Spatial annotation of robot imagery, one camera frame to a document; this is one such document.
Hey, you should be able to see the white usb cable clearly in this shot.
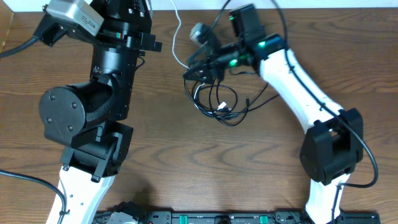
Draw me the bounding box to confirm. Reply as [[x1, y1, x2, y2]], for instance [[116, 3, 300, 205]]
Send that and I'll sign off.
[[169, 0, 229, 113]]

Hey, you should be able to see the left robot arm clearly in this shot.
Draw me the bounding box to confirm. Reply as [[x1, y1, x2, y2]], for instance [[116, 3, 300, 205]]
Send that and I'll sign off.
[[34, 0, 162, 223]]

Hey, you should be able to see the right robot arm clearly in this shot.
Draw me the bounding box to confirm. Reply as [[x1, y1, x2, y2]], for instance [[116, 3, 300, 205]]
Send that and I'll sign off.
[[183, 4, 365, 223]]

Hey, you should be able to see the left camera black cable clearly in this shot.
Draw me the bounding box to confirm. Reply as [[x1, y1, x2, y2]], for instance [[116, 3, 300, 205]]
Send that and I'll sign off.
[[0, 35, 69, 224]]

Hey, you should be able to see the camera black cable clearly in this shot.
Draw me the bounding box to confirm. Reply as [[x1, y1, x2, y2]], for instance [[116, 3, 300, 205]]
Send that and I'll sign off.
[[0, 35, 69, 224], [205, 0, 379, 224]]

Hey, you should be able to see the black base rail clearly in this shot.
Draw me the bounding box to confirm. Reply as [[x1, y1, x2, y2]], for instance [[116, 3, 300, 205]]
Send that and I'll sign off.
[[93, 201, 382, 224]]

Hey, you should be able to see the right camera black cable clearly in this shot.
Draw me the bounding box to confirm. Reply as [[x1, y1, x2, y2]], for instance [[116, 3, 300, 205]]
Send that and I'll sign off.
[[205, 0, 379, 224]]

